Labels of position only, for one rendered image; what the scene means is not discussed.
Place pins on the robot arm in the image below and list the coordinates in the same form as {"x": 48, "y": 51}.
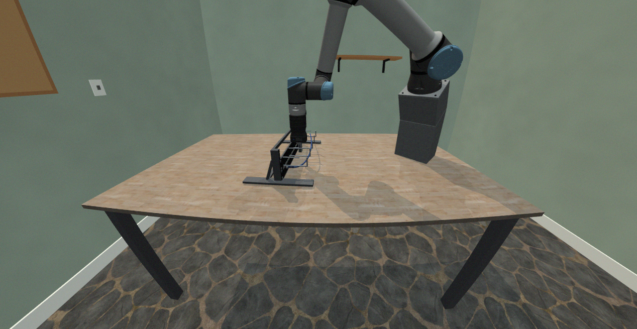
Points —
{"x": 431, "y": 54}

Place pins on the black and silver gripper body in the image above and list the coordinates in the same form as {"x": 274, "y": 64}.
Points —
{"x": 298, "y": 124}

